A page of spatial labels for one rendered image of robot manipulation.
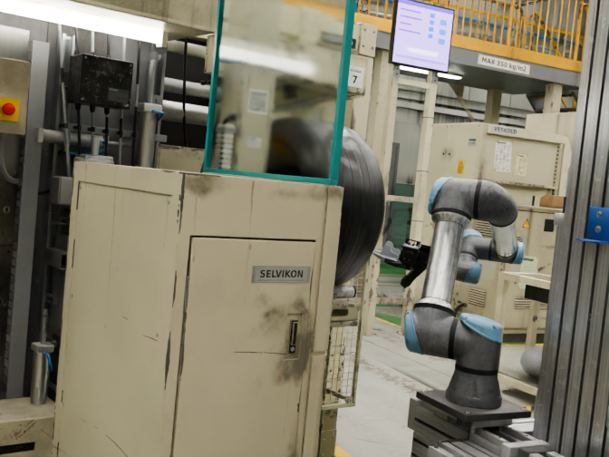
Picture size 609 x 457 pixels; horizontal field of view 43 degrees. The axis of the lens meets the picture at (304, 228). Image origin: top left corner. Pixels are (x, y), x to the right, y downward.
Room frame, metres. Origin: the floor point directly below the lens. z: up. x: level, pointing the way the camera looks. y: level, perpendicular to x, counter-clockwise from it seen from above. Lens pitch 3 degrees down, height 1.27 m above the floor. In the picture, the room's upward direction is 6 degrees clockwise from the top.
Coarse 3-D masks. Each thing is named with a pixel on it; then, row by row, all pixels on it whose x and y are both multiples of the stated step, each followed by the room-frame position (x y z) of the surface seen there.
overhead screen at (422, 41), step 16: (400, 0) 6.61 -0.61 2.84; (400, 16) 6.62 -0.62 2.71; (416, 16) 6.70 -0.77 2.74; (432, 16) 6.77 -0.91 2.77; (448, 16) 6.85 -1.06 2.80; (400, 32) 6.63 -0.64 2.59; (416, 32) 6.70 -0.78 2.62; (432, 32) 6.78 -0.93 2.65; (448, 32) 6.86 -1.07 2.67; (400, 48) 6.64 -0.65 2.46; (416, 48) 6.71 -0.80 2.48; (432, 48) 6.79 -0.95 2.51; (448, 48) 6.86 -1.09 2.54; (400, 64) 6.66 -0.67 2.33; (416, 64) 6.72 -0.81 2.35; (432, 64) 6.80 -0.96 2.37; (448, 64) 6.87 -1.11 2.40
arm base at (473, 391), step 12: (456, 372) 2.10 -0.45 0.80; (468, 372) 2.07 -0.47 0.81; (480, 372) 2.06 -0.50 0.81; (492, 372) 2.07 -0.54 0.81; (456, 384) 2.08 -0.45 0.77; (468, 384) 2.06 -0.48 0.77; (480, 384) 2.05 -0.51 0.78; (492, 384) 2.06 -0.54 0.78; (456, 396) 2.07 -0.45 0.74; (468, 396) 2.05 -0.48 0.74; (480, 396) 2.04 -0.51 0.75; (492, 396) 2.05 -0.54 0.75; (480, 408) 2.04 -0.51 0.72; (492, 408) 2.05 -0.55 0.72
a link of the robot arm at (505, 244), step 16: (480, 192) 2.25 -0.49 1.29; (496, 192) 2.25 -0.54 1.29; (480, 208) 2.25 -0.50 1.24; (496, 208) 2.25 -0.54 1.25; (512, 208) 2.28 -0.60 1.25; (496, 224) 2.32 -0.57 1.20; (512, 224) 2.36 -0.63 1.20; (496, 240) 2.47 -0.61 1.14; (512, 240) 2.46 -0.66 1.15; (496, 256) 2.60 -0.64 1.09; (512, 256) 2.57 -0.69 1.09
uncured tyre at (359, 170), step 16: (352, 144) 2.62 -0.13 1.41; (368, 144) 2.69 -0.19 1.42; (352, 160) 2.56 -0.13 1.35; (368, 160) 2.61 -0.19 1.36; (352, 176) 2.53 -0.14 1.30; (368, 176) 2.58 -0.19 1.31; (352, 192) 2.51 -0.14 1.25; (368, 192) 2.56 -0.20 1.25; (384, 192) 2.65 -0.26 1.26; (352, 208) 2.51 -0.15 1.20; (368, 208) 2.55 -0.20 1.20; (384, 208) 2.63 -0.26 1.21; (352, 224) 2.52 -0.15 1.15; (368, 224) 2.56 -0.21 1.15; (352, 240) 2.54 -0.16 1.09; (368, 240) 2.58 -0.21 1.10; (352, 256) 2.58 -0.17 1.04; (368, 256) 2.63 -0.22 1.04; (336, 272) 2.60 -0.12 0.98; (352, 272) 2.64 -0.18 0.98
